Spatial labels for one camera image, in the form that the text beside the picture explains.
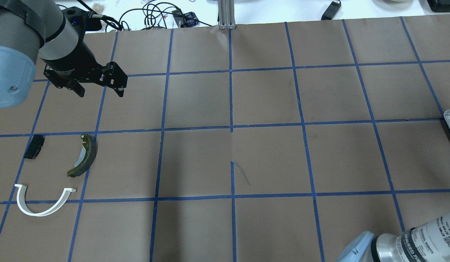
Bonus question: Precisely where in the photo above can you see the white curved plastic part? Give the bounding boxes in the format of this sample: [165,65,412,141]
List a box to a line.
[14,184,77,217]

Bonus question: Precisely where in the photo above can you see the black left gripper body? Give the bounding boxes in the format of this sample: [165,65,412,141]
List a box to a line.
[43,44,127,91]

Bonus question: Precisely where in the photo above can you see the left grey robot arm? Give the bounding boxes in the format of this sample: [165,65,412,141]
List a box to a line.
[0,0,127,108]

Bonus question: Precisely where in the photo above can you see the black brake pad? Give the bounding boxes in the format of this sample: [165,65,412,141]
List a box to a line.
[23,134,45,159]

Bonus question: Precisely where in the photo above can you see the green brake shoe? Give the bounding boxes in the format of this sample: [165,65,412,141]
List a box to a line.
[67,133,98,178]

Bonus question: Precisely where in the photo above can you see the black power adapter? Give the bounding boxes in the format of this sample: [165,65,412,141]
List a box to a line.
[321,0,342,20]

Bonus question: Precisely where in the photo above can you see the tangled black cables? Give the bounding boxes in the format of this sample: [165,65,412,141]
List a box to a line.
[101,0,212,31]

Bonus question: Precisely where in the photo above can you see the aluminium frame post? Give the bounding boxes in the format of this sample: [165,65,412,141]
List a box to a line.
[217,0,236,30]

